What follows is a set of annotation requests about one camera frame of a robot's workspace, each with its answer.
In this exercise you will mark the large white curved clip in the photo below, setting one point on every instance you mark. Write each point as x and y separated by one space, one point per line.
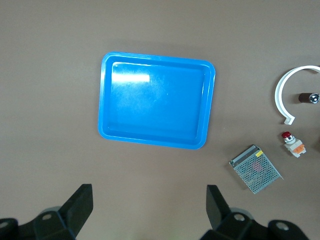
278 97

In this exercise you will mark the black cylindrical capacitor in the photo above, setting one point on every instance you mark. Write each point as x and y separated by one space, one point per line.
306 97

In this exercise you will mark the red pilot light white body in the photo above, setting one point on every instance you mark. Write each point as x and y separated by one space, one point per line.
293 147

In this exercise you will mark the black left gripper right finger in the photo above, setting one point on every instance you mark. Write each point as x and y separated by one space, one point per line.
220 212

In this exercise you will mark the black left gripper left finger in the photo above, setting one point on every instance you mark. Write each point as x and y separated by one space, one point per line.
75 210

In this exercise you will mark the blue plastic tray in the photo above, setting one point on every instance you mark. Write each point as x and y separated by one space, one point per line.
155 105

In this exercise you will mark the metal mesh power supply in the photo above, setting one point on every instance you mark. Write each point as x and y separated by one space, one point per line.
257 170

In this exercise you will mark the brown table mat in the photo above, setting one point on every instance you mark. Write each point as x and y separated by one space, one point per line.
50 75

